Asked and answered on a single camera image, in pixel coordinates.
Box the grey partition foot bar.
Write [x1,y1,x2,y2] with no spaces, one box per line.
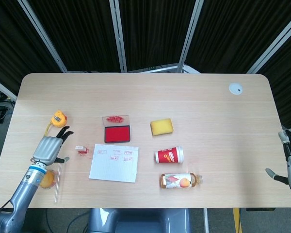
[128,63,202,74]

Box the white round cable grommet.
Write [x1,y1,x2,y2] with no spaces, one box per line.
[228,83,243,96]

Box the black pleated curtain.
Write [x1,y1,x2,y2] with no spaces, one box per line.
[257,33,291,129]
[28,0,124,73]
[0,0,64,97]
[118,0,197,71]
[185,0,291,73]

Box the clear glass tube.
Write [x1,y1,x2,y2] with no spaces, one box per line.
[53,163,63,204]

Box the red paper cup white lid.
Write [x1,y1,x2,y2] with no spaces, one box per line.
[154,145,184,165]

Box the red ink pad case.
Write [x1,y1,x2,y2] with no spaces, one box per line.
[102,116,131,144]

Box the yellow tape measure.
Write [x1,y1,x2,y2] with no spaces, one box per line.
[44,110,69,138]

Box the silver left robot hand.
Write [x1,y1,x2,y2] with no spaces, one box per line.
[30,125,74,167]

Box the grey-blue robot torso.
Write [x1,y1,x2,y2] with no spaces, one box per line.
[87,208,192,233]

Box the grey aluminium partition post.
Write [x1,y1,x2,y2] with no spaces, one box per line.
[246,16,291,74]
[17,0,68,73]
[177,0,205,73]
[109,0,128,73]

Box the yellow sponge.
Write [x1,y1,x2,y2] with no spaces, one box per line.
[150,118,174,136]

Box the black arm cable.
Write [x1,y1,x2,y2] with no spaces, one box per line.
[0,198,15,218]

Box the white lined notepad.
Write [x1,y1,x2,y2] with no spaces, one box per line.
[88,143,140,183]

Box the orange juice bottle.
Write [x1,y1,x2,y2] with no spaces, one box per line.
[159,172,204,190]

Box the yellow table leg strip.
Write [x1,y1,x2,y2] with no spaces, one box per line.
[232,208,241,233]

